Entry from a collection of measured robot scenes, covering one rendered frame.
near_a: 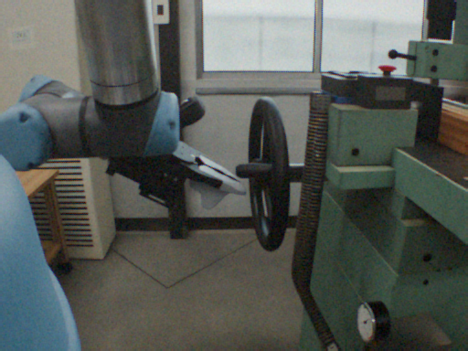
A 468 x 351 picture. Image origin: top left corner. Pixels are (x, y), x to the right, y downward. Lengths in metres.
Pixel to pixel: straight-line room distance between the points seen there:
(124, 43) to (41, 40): 1.46
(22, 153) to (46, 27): 1.39
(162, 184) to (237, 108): 1.44
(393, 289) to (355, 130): 0.26
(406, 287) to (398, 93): 0.31
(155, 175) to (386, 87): 0.36
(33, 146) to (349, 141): 0.43
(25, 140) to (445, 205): 0.50
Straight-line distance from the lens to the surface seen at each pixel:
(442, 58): 0.78
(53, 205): 1.81
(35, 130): 0.45
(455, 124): 0.66
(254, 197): 0.83
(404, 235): 0.61
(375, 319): 0.59
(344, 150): 0.59
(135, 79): 0.40
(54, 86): 0.58
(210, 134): 2.00
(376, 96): 0.59
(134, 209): 2.20
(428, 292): 0.70
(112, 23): 0.37
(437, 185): 0.53
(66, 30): 1.78
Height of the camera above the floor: 1.05
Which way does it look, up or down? 21 degrees down
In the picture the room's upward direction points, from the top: straight up
